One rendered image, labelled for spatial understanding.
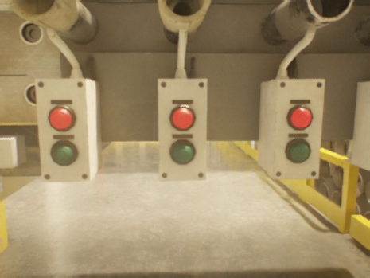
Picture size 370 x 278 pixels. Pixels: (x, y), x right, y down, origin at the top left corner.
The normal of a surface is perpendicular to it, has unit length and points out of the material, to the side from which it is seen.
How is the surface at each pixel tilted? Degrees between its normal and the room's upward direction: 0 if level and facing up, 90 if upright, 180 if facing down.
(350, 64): 90
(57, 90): 90
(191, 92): 90
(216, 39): 90
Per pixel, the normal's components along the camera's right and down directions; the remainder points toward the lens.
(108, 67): 0.04, 0.15
